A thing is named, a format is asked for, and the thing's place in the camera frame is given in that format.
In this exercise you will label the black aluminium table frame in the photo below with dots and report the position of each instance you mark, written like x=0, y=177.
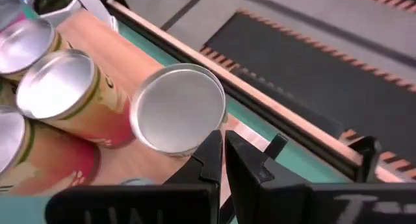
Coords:
x=260, y=112

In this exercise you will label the blue peas can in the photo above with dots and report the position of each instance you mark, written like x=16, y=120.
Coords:
x=24, y=43

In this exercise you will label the orange pineapple can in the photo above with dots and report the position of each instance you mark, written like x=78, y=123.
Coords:
x=178, y=108

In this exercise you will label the small black clamp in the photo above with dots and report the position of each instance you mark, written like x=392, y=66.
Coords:
x=367, y=152

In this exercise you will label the orange yellow food can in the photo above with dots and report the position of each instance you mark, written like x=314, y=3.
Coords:
x=57, y=84

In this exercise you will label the orange corn can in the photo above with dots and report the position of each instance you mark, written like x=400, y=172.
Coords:
x=48, y=159

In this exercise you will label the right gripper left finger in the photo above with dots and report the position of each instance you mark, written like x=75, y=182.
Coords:
x=201, y=172

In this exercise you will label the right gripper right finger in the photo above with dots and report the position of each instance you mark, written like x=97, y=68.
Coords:
x=247, y=172

